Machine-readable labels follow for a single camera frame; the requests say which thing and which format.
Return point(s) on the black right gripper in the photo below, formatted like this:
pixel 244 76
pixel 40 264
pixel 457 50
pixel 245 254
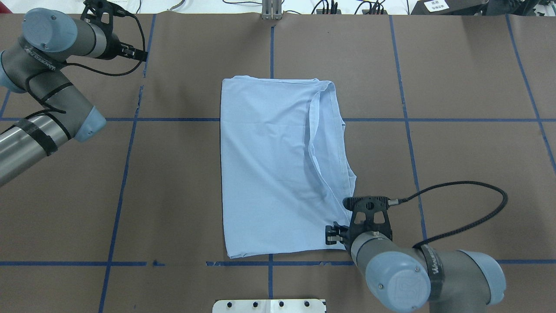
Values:
pixel 333 234

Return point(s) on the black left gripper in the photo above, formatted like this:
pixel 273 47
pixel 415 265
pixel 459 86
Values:
pixel 114 46

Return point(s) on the light blue t-shirt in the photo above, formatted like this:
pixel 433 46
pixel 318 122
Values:
pixel 284 169

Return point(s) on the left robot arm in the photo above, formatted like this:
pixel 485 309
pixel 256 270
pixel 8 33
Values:
pixel 34 66

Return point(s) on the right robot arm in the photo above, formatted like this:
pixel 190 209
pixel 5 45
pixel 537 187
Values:
pixel 405 279

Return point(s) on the black usb hub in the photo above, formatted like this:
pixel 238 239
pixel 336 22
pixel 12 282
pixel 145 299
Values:
pixel 326 7

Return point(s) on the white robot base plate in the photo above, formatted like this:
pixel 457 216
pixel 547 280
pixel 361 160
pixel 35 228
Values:
pixel 270 306

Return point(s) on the aluminium frame post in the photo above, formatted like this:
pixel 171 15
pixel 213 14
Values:
pixel 271 9

